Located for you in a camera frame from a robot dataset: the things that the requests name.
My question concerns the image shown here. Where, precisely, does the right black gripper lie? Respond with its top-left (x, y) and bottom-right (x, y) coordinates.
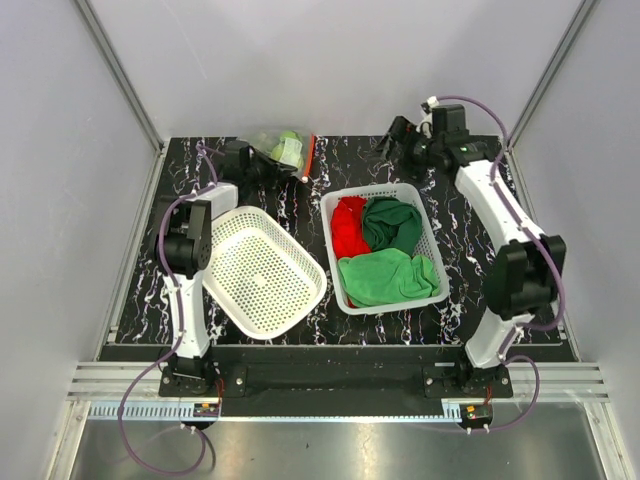
top-left (364, 116), bottom-right (442, 185)

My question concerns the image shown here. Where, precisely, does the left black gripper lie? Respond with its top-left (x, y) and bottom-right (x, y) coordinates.
top-left (244, 149), bottom-right (297, 190)

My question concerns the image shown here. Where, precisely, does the green fake cabbage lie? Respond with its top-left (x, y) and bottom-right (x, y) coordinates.
top-left (270, 130), bottom-right (303, 168)

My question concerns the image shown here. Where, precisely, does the clear zip top bag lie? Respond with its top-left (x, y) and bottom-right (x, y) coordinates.
top-left (244, 126), bottom-right (316, 183)

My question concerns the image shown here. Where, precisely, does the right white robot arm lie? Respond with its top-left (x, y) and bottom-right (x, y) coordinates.
top-left (377, 96), bottom-right (567, 397)

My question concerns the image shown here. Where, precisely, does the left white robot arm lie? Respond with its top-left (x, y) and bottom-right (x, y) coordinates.
top-left (153, 139), bottom-right (291, 396)

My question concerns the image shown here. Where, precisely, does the dark green cloth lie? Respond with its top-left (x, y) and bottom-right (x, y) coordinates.
top-left (362, 197), bottom-right (423, 255)

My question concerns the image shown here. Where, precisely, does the red cloth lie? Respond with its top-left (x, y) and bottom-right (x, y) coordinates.
top-left (330, 196), bottom-right (371, 259)

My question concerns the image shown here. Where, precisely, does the empty white perforated basket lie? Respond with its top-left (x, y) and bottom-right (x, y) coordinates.
top-left (203, 206), bottom-right (327, 340)

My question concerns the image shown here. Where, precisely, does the white basket with cloths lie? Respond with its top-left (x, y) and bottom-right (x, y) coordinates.
top-left (321, 183), bottom-right (449, 315)

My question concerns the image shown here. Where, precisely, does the light green towel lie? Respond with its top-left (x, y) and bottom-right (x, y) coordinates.
top-left (338, 248), bottom-right (441, 308)

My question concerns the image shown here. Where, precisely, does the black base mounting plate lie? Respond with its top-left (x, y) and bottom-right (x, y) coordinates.
top-left (159, 362), bottom-right (514, 399)

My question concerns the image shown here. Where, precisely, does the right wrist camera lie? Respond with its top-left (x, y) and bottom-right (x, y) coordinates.
top-left (417, 96), bottom-right (439, 136)

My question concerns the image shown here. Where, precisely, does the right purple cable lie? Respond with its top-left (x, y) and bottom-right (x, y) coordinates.
top-left (449, 94), bottom-right (566, 434)

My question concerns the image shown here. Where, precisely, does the purple cable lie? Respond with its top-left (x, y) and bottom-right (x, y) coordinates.
top-left (117, 142), bottom-right (226, 474)
top-left (449, 94), bottom-right (566, 434)

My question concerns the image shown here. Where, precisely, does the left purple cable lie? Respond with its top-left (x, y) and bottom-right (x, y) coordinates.
top-left (117, 142), bottom-right (226, 474)

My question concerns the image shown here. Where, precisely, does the white slotted cable duct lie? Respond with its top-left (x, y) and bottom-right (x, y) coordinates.
top-left (88, 402), bottom-right (220, 421)

